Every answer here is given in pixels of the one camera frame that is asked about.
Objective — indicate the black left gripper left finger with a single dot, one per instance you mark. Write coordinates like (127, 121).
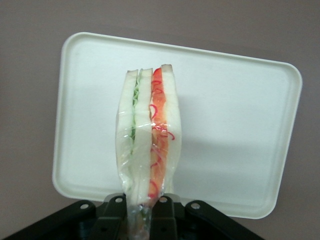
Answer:
(112, 217)

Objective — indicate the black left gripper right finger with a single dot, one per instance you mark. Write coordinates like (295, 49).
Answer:
(163, 217)

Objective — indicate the plastic-wrapped triangle sandwich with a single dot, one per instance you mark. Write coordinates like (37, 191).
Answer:
(150, 125)

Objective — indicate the cream rectangular plastic tray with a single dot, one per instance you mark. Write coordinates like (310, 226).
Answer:
(225, 112)

